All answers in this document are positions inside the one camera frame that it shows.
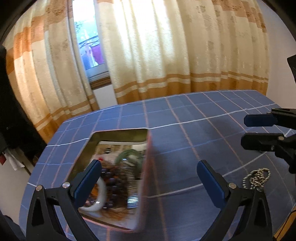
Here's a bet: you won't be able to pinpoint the silver ball chain necklace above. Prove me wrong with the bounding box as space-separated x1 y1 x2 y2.
242 167 272 191

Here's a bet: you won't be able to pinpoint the white jade bangle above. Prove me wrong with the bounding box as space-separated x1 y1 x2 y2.
79 177 107 212

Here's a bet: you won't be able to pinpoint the pink metal tin box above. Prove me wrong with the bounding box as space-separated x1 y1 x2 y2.
67 128 152 233

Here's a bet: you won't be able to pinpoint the blue checked tablecloth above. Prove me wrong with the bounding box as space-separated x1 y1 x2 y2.
19 90 295 240

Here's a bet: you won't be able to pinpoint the dark coats on rack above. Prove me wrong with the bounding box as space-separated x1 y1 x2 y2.
1 46 46 166

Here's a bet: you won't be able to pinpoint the right cream orange curtain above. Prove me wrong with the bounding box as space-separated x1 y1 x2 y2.
94 1 269 104

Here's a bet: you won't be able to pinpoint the cream orange curtain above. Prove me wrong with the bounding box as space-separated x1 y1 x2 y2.
4 1 99 142
94 1 269 104

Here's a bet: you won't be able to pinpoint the left cream orange curtain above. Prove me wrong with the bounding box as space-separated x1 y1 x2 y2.
4 1 99 142

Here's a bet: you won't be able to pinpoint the window with wooden sill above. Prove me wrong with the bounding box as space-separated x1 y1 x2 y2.
72 0 111 90

